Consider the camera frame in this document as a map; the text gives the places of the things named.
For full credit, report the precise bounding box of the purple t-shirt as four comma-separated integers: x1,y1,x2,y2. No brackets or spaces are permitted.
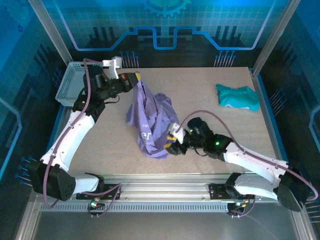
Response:
125,77,180,160

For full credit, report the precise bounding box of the light blue plastic basket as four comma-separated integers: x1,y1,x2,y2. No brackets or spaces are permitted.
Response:
54,62,105,107

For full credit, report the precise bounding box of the teal folded garment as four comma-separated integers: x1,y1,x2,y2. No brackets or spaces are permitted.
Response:
215,83,261,112

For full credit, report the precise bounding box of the small LED circuit board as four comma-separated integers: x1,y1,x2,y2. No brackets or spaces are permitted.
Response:
226,201,248,213
87,198,106,211

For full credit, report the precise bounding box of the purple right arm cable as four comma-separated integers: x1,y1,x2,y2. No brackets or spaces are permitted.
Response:
178,109,320,218

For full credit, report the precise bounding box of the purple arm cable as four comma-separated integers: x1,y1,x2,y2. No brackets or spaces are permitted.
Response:
178,109,320,218
43,57,123,218

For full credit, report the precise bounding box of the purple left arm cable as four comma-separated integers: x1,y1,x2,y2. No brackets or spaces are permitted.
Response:
43,57,123,218

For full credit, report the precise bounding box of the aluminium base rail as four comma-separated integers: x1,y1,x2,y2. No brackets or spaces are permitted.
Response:
33,172,288,203

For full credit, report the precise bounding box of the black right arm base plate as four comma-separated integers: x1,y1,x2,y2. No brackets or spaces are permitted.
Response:
208,181,255,201

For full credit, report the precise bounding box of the grey slotted cable duct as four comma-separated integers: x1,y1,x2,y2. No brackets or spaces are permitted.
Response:
39,201,230,213

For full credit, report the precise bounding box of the grey metal tray frame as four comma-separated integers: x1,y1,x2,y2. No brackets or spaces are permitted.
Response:
14,194,318,240

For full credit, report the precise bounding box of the aluminium frame post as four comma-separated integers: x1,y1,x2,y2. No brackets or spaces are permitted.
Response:
252,0,302,76
27,0,73,66

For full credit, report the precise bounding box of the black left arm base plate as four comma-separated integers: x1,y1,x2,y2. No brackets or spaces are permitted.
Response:
76,182,122,201

